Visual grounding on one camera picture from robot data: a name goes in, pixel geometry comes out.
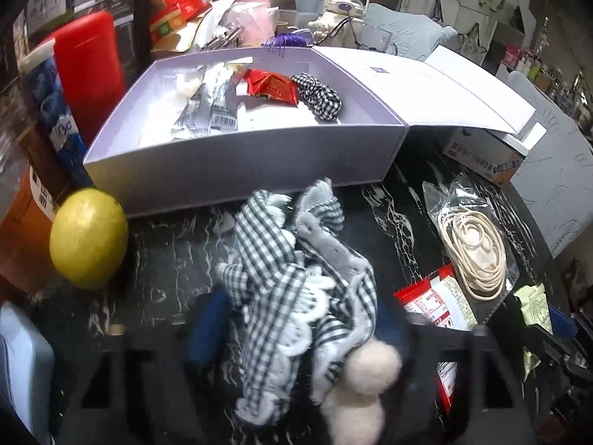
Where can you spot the grey box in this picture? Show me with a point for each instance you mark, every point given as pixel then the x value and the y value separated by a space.
pixel 296 9

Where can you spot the white and orange mask box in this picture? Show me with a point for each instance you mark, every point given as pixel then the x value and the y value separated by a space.
pixel 482 157

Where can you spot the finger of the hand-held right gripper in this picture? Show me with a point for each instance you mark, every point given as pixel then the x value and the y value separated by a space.
pixel 563 323
pixel 546 347

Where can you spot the silver foil packet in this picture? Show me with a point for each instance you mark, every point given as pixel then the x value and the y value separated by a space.
pixel 204 111

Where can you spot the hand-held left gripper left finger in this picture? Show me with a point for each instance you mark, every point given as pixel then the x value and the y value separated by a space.
pixel 206 329

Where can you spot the dark checkered scrunchie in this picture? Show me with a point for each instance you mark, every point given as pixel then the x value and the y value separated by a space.
pixel 319 95

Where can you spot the chair with leaf-pattern cover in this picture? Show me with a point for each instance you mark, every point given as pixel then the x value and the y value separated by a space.
pixel 560 167
pixel 412 30

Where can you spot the white figurine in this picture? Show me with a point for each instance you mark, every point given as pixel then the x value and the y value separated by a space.
pixel 326 28

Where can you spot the red and white snack packet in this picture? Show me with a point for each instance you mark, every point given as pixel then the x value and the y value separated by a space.
pixel 435 301

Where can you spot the pink cup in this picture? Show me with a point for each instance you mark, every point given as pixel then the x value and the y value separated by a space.
pixel 250 14

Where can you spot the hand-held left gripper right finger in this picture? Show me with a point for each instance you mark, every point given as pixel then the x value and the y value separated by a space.
pixel 463 380

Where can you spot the yellow lemon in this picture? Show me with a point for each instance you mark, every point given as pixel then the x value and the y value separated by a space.
pixel 88 238

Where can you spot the glass cup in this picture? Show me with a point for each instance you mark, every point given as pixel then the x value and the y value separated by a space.
pixel 375 39

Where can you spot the blue tablet tube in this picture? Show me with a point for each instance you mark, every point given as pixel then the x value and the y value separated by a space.
pixel 53 116

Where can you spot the lilac gift box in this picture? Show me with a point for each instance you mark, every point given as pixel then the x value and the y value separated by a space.
pixel 259 167

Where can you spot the green and orange packet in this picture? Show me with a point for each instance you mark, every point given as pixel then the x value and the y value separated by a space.
pixel 167 25

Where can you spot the row of bottles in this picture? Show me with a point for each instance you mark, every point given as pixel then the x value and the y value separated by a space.
pixel 532 62

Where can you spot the red canister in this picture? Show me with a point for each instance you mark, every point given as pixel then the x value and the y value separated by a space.
pixel 88 74

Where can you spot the purple tassel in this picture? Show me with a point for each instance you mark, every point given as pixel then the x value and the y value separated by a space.
pixel 287 41

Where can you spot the light blue box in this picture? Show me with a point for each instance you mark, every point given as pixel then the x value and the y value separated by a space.
pixel 23 371

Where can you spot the small white box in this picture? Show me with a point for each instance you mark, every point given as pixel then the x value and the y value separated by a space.
pixel 526 136

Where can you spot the gingham cloth with pompoms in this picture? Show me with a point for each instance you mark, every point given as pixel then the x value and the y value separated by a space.
pixel 287 296

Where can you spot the light green sachet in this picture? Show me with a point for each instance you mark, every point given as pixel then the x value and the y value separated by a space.
pixel 532 306

